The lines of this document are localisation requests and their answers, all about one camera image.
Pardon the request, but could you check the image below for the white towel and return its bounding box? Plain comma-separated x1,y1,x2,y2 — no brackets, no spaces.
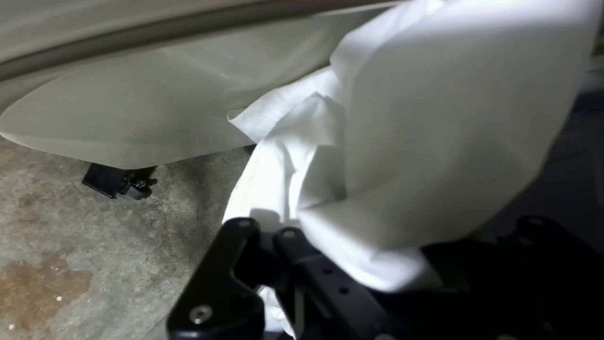
223,0,604,336

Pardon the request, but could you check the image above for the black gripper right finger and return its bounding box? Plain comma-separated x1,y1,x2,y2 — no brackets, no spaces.
496,213,604,340

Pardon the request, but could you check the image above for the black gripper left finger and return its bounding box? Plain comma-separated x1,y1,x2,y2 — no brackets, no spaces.
164,215,394,340

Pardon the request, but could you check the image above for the black object on floor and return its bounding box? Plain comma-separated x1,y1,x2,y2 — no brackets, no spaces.
81,160,158,200

